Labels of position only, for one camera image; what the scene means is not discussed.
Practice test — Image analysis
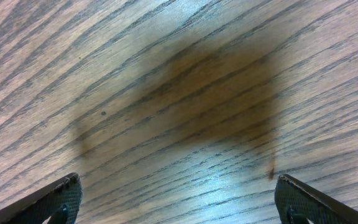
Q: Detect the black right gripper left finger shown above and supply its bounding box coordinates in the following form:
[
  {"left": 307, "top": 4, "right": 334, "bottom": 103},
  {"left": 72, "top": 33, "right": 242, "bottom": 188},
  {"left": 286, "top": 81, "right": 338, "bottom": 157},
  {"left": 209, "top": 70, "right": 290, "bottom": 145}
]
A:
[{"left": 0, "top": 172, "right": 83, "bottom": 224}]

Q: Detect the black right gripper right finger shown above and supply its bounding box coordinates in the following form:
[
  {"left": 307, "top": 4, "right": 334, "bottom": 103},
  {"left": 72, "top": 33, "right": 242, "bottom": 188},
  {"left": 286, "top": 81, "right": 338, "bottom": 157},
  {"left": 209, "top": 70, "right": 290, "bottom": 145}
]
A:
[{"left": 274, "top": 174, "right": 358, "bottom": 224}]

